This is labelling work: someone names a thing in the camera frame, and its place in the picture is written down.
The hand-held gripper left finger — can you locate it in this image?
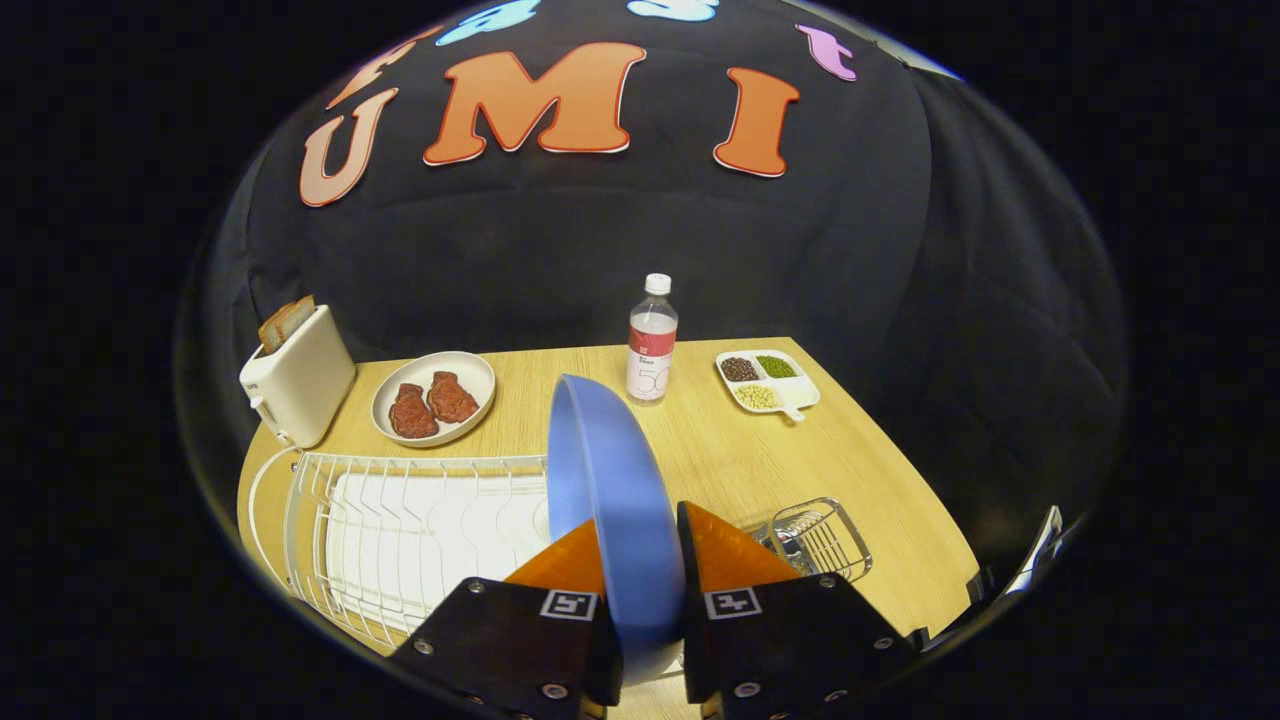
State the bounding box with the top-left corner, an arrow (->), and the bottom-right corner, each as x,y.
388,518 -> 623,720

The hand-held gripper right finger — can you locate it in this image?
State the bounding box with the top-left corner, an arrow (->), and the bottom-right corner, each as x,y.
677,500 -> 926,720

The metal wire basket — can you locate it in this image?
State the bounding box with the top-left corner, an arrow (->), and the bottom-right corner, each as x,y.
752,497 -> 873,584

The blue plate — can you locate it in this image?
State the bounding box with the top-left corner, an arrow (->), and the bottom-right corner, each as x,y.
547,374 -> 689,686

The white wire dish rack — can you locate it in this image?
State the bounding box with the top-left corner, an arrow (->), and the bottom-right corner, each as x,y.
283,452 -> 561,656

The white divided dish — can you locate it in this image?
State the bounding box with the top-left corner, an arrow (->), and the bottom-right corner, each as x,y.
715,349 -> 821,423

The white oval plate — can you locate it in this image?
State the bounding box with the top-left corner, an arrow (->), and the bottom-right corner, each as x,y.
371,351 -> 497,448

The white drip tray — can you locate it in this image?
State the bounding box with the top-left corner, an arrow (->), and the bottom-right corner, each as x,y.
325,470 -> 556,636

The red meat piece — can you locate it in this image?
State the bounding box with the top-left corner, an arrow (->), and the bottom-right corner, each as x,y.
388,383 -> 440,440
427,371 -> 480,424

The white toaster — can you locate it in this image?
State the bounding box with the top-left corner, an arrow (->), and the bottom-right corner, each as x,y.
239,305 -> 357,450

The clear water bottle red label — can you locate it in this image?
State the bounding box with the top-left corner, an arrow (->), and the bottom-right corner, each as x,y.
626,273 -> 679,404

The white toaster cable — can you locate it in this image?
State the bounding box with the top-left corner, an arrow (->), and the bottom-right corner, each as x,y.
247,447 -> 301,591

